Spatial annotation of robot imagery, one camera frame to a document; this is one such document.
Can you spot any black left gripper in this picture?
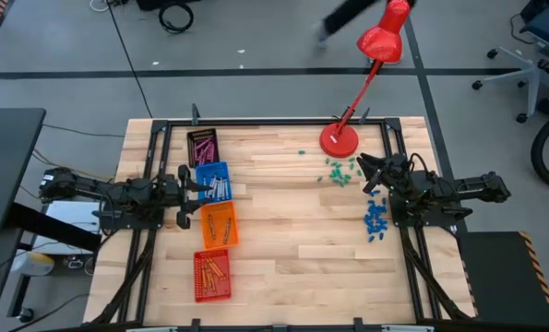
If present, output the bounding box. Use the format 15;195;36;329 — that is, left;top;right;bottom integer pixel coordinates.
156;164;214;231

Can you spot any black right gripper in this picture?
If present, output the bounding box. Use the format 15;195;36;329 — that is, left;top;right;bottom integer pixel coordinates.
355;153;412;196

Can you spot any orange plastic basket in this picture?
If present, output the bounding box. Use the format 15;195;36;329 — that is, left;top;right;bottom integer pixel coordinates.
200;200;240;251

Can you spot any blue plastic basket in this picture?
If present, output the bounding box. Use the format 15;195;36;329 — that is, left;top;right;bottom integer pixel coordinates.
195;160;234;204

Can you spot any red desk lamp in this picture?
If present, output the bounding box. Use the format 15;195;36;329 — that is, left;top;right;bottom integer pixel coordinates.
318;0;411;160

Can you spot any black plastic basket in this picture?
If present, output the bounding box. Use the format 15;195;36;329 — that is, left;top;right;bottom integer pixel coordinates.
186;127;221;169

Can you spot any red plastic basket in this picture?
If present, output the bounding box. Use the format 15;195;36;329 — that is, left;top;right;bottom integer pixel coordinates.
193;249;233;304

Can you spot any white box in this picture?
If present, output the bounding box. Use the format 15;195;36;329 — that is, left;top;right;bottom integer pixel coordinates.
44;199;105;255

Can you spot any black stand beam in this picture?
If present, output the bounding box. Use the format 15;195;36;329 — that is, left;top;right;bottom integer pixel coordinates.
6;201;103;254

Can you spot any white yellow bottle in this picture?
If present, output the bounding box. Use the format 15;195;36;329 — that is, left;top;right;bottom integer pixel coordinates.
9;251;56;278

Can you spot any office chair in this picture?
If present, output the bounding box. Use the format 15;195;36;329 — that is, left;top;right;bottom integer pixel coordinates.
470;0;549;125

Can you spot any black side desk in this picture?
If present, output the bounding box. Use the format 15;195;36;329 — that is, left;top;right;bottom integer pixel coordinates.
0;107;47;232

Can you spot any black box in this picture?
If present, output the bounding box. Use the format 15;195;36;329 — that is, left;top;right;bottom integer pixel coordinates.
135;0;202;12

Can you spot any black aluminium table frame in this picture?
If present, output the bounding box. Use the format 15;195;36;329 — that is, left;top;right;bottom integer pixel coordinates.
83;103;477;332

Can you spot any thin black floor cable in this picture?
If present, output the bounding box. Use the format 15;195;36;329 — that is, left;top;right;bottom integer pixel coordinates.
103;0;154;119

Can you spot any coiled black cable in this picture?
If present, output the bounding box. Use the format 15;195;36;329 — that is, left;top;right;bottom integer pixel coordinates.
157;1;195;36

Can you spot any thick black hose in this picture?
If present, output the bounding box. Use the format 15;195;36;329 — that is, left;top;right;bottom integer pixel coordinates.
529;113;549;195

